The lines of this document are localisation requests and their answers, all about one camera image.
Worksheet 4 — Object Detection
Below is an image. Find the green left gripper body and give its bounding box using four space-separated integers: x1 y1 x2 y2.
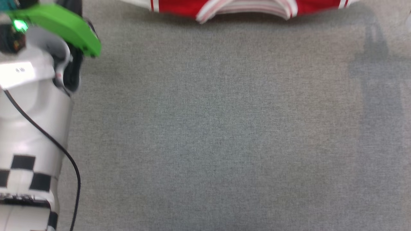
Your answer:
6 3 102 59

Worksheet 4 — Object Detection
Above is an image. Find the red jersey with white trim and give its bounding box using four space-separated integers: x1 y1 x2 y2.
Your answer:
120 0 360 24

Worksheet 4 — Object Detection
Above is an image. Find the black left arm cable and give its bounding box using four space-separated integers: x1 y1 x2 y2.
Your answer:
3 89 81 231

